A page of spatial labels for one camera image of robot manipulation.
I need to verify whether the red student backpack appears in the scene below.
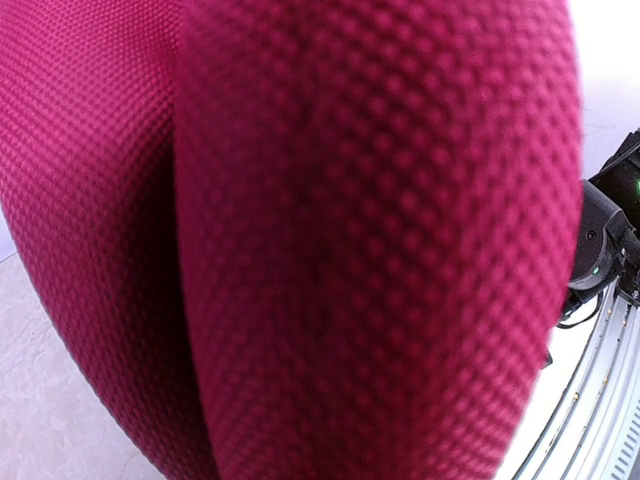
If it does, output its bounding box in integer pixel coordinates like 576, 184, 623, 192
1, 1, 582, 479

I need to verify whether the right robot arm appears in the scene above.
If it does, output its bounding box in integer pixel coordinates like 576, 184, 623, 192
557, 130, 639, 329

